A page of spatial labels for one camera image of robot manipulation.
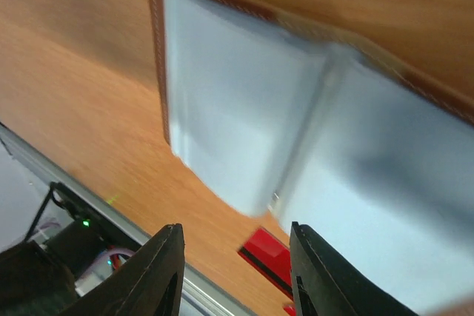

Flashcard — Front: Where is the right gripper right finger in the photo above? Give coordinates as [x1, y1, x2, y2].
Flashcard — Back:
[290, 221, 415, 316]

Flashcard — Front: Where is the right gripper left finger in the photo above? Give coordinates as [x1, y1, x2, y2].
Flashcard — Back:
[61, 223, 184, 316]

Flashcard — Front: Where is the brown leather card holder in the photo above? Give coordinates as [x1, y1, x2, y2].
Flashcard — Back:
[149, 0, 473, 315]

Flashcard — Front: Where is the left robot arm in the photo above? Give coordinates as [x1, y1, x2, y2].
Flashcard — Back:
[1, 182, 140, 315]

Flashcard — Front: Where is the dark red striped card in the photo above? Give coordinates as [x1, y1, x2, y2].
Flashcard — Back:
[238, 227, 296, 316]

